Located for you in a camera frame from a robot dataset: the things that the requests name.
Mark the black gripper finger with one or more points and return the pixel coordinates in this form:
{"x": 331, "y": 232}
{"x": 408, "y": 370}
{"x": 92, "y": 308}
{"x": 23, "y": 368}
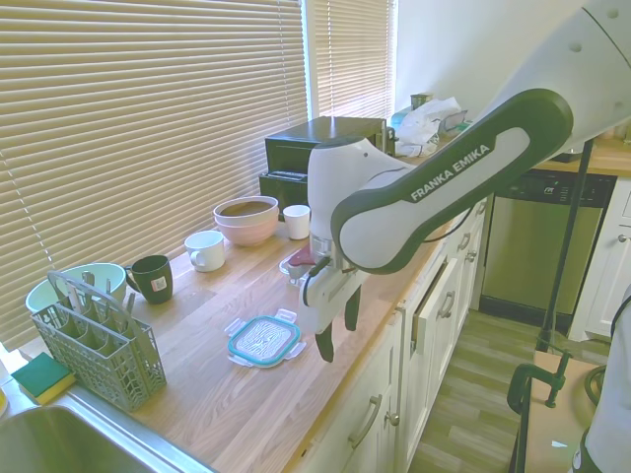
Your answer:
{"x": 327, "y": 345}
{"x": 352, "y": 310}

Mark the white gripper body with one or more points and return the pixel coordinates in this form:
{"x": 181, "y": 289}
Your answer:
{"x": 323, "y": 300}

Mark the teal-rimmed clear container lid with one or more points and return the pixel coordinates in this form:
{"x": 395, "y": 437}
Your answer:
{"x": 263, "y": 340}

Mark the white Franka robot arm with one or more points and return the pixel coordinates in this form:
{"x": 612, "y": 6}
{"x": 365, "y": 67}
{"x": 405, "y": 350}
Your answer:
{"x": 443, "y": 182}

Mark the clear glass food container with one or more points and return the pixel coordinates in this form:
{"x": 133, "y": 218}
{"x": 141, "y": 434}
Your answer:
{"x": 288, "y": 273}

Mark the white base cabinet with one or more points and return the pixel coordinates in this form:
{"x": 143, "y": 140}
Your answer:
{"x": 374, "y": 374}

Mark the tall white mug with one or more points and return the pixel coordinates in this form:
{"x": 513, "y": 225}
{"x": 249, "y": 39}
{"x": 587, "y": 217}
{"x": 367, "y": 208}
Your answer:
{"x": 297, "y": 224}

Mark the ajar white cabinet door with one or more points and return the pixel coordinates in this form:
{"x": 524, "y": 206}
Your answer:
{"x": 434, "y": 305}

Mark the silver cabinet knob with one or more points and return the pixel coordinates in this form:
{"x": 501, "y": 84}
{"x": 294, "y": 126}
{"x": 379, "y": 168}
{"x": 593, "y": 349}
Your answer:
{"x": 392, "y": 419}

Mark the pink bowl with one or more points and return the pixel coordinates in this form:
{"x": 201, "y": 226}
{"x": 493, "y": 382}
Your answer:
{"x": 246, "y": 235}

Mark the wide white mug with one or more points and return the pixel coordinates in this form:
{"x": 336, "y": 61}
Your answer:
{"x": 209, "y": 251}

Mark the black mug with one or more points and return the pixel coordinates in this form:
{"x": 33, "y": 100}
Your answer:
{"x": 155, "y": 281}

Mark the green clamp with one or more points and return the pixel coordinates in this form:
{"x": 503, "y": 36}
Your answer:
{"x": 516, "y": 389}

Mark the stainless steel dishwasher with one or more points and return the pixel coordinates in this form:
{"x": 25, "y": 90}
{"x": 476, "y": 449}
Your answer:
{"x": 527, "y": 246}

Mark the silver cutlery piece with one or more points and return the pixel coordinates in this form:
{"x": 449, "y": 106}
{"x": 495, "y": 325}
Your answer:
{"x": 89, "y": 282}
{"x": 129, "y": 303}

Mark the teal box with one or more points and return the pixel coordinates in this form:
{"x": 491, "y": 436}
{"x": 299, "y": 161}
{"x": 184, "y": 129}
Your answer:
{"x": 400, "y": 118}

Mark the white plastic bag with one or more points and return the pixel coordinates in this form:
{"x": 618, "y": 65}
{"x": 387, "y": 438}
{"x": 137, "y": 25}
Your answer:
{"x": 424, "y": 123}

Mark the mint green bowl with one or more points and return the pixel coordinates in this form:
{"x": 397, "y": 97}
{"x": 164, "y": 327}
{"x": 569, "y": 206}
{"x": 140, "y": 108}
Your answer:
{"x": 106, "y": 276}

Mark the green can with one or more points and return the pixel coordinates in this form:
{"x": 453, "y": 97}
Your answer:
{"x": 421, "y": 101}

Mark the grey plastic cutlery basket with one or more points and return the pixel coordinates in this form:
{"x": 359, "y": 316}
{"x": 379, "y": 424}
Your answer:
{"x": 103, "y": 364}

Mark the brown wooden board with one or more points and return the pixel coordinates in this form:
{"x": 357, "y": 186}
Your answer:
{"x": 557, "y": 433}

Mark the white-bladed knife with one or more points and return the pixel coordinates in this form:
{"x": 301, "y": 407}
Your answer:
{"x": 74, "y": 298}

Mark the narrow beige window blind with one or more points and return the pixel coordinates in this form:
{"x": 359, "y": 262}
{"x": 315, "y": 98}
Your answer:
{"x": 355, "y": 49}

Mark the wide beige window blind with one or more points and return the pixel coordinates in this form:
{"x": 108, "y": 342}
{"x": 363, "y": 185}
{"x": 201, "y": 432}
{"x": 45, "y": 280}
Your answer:
{"x": 148, "y": 98}

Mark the stainless steel sink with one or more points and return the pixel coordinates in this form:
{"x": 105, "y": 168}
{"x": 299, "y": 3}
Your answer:
{"x": 59, "y": 443}

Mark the green and yellow sponge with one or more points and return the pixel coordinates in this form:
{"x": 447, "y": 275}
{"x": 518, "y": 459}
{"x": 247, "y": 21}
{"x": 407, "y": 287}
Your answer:
{"x": 42, "y": 377}

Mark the black camera stand pole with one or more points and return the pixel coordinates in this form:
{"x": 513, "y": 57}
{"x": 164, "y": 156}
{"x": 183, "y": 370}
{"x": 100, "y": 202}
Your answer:
{"x": 565, "y": 246}

